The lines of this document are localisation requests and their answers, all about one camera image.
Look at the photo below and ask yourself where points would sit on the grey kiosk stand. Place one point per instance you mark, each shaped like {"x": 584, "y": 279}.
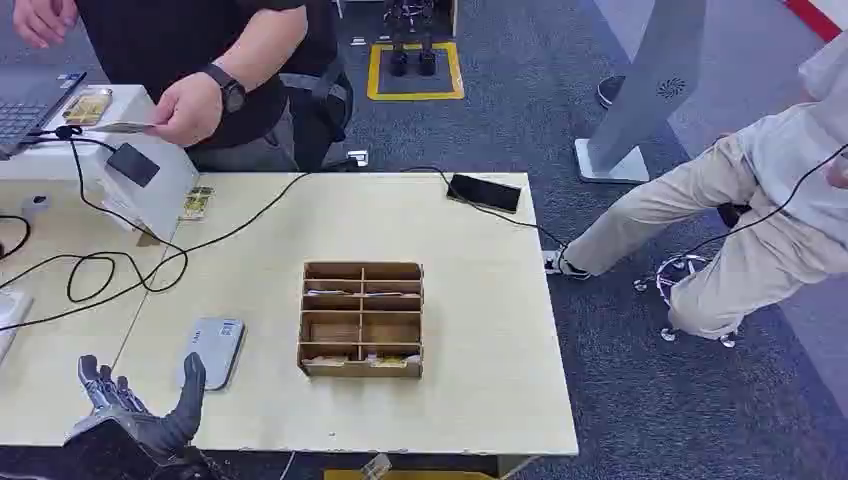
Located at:
{"x": 656, "y": 79}

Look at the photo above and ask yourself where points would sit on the black wristwatch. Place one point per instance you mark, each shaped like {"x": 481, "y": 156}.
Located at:
{"x": 228, "y": 86}

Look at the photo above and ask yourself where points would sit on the chrome wheeled stool base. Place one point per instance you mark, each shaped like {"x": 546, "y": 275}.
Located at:
{"x": 662, "y": 278}

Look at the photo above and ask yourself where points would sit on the standing person's right hand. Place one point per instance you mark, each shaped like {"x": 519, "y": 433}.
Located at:
{"x": 43, "y": 20}

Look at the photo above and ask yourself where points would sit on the yellow printed card in box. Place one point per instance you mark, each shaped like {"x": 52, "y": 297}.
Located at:
{"x": 324, "y": 362}

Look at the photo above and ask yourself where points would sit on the stack of yellow cards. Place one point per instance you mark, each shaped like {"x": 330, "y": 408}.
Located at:
{"x": 87, "y": 108}

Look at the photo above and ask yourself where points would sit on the black square adapter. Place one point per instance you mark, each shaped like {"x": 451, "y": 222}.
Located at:
{"x": 134, "y": 165}

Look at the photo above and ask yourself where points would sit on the seated person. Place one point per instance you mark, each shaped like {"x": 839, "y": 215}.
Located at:
{"x": 696, "y": 218}

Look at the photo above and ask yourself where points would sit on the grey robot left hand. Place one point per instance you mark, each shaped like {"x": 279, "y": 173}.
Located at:
{"x": 169, "y": 430}

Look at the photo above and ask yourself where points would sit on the white card in box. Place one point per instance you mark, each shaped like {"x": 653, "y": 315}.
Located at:
{"x": 391, "y": 294}
{"x": 328, "y": 292}

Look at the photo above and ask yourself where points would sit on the white box stand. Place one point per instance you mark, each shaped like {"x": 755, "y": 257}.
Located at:
{"x": 132, "y": 199}

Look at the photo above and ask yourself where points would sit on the wooden compartment box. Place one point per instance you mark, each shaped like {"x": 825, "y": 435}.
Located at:
{"x": 361, "y": 371}

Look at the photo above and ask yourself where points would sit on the printed cards on desk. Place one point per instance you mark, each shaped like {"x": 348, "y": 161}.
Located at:
{"x": 197, "y": 203}

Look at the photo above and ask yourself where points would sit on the black smartphone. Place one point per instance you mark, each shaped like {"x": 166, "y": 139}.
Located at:
{"x": 484, "y": 193}

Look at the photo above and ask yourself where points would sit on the small paper tag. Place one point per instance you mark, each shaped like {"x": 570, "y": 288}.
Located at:
{"x": 376, "y": 467}

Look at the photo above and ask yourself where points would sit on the grey card reader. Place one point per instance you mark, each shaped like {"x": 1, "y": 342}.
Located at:
{"x": 212, "y": 351}

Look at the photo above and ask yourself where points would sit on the standing person's left hand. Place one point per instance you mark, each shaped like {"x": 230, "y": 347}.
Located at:
{"x": 189, "y": 109}

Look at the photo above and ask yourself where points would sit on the seated person's hand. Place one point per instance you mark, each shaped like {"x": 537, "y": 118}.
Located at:
{"x": 839, "y": 173}

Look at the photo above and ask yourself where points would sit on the thin card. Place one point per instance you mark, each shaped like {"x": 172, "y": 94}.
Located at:
{"x": 122, "y": 127}

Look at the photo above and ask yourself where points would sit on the black office chair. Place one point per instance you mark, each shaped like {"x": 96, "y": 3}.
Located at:
{"x": 324, "y": 106}

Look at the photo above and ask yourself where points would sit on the small grey round device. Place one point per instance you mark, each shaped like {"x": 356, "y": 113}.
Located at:
{"x": 34, "y": 204}

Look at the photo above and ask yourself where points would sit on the grey laptop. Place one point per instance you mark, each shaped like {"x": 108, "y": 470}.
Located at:
{"x": 26, "y": 109}

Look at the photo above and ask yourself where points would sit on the standing person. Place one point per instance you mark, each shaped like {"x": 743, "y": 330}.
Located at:
{"x": 166, "y": 40}

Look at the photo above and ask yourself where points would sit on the black robot legs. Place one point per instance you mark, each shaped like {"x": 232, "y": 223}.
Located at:
{"x": 411, "y": 60}

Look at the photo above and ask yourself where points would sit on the black shoe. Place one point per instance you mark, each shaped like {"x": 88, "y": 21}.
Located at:
{"x": 609, "y": 89}

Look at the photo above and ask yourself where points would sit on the white flat device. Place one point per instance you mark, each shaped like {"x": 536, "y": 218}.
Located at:
{"x": 10, "y": 318}

